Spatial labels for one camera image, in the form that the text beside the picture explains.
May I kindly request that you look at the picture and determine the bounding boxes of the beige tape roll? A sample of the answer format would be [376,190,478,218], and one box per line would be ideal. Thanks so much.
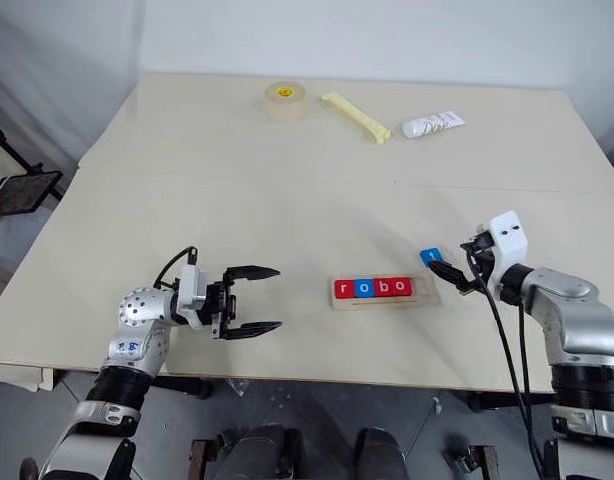
[261,80,309,123]

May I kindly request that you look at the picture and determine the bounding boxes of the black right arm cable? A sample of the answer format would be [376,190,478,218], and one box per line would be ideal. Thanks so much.
[463,243,544,480]
[515,298,537,444]

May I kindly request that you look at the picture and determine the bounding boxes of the black flat panel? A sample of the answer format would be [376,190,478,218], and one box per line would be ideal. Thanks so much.
[0,170,65,218]

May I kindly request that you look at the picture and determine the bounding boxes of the yellow long packet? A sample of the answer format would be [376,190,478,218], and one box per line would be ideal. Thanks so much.
[320,90,393,147]

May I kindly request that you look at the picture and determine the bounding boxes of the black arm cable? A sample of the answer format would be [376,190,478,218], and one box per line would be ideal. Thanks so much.
[153,245,198,292]
[463,243,544,480]
[515,298,537,444]

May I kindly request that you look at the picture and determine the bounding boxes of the white cream tube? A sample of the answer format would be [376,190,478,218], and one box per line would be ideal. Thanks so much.
[401,108,465,140]

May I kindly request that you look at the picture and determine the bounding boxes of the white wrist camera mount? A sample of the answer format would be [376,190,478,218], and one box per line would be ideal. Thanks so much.
[478,210,531,297]
[175,264,211,327]

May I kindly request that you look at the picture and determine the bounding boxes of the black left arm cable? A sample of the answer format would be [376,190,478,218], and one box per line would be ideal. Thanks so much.
[153,245,198,292]

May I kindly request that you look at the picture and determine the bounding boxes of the black stand rod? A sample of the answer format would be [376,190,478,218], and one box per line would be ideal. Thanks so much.
[0,118,64,201]

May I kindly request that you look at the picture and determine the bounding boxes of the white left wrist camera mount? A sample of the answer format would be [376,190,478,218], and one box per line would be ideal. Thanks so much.
[175,264,211,327]

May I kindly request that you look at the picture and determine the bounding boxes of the black table frame bar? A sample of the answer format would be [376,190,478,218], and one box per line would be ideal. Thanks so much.
[150,374,212,401]
[465,391,559,413]

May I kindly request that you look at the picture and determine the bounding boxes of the rusty metal bracket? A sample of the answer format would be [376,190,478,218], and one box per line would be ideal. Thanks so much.
[190,433,234,480]
[443,441,502,480]

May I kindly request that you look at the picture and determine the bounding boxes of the blue letter t tile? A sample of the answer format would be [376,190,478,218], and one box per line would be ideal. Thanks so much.
[418,247,446,270]

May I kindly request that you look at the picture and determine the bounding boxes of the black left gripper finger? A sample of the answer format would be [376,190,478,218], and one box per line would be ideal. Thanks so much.
[223,265,282,284]
[218,320,284,343]

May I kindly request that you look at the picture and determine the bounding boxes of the wooden letter tray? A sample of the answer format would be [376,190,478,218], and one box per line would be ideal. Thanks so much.
[329,274,443,313]

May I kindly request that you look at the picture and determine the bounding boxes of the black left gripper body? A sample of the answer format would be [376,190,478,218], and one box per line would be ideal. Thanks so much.
[201,278,238,342]

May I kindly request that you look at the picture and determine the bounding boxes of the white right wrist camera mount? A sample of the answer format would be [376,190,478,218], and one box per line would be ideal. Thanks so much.
[478,210,531,297]

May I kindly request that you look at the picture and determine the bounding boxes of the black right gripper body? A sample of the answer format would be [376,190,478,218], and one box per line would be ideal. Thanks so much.
[459,229,498,287]

